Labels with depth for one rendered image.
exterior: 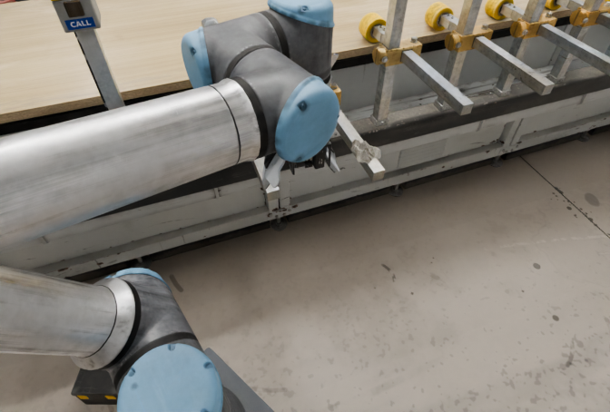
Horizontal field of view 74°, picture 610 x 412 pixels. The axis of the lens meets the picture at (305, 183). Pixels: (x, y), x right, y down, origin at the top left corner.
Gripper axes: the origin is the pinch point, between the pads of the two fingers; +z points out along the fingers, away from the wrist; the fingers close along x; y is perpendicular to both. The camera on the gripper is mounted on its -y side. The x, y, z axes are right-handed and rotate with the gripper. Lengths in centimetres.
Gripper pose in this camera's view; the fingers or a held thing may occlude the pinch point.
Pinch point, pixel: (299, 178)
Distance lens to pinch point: 82.1
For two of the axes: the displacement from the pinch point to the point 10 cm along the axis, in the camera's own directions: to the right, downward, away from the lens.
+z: 0.0, 7.0, 7.1
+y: 3.3, 6.7, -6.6
